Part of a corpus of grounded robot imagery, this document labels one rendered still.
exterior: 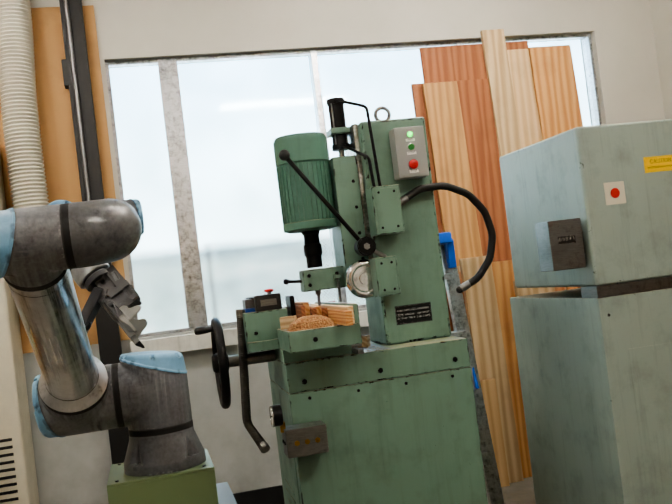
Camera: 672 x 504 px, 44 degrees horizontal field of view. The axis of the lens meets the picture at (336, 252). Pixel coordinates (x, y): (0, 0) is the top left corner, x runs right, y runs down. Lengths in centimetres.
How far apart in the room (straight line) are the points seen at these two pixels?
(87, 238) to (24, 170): 235
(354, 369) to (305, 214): 51
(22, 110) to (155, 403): 215
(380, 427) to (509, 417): 149
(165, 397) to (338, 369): 71
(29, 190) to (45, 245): 232
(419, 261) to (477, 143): 160
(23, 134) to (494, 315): 224
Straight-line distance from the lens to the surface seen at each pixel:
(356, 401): 256
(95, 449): 401
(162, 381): 198
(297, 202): 267
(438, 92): 419
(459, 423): 266
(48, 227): 150
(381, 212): 260
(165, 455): 199
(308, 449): 247
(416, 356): 260
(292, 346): 238
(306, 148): 268
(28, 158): 384
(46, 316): 166
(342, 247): 270
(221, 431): 401
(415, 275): 271
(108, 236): 151
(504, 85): 434
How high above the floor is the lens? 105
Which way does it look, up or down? 1 degrees up
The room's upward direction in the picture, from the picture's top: 7 degrees counter-clockwise
